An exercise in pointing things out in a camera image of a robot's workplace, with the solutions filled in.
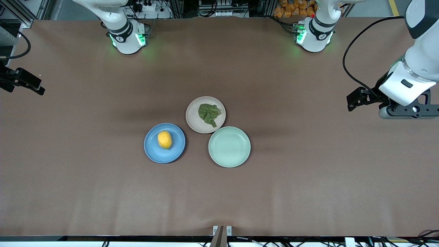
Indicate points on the green lettuce leaf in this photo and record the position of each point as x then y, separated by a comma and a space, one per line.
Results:
208, 114

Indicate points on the metal bracket with wedge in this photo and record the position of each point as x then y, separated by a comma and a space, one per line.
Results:
221, 236

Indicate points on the yellow lemon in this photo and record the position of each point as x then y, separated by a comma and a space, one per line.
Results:
164, 139

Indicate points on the white power strip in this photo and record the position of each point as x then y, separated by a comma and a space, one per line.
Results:
147, 7

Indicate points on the aluminium frame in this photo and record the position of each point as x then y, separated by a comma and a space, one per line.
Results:
26, 23

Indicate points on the white electronics unit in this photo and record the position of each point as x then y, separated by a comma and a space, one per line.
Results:
223, 10

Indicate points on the beige plate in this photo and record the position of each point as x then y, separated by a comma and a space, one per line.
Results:
193, 120

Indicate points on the pale green plate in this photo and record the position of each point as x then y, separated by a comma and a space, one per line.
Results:
229, 146

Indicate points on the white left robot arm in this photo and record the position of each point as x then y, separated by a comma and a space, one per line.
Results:
422, 58

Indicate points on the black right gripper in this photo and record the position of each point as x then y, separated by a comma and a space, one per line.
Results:
10, 79

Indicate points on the blue plate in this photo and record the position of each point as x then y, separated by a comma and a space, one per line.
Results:
152, 147

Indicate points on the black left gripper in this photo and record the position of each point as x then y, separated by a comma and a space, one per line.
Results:
374, 94

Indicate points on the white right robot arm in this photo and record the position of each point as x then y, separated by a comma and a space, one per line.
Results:
125, 43

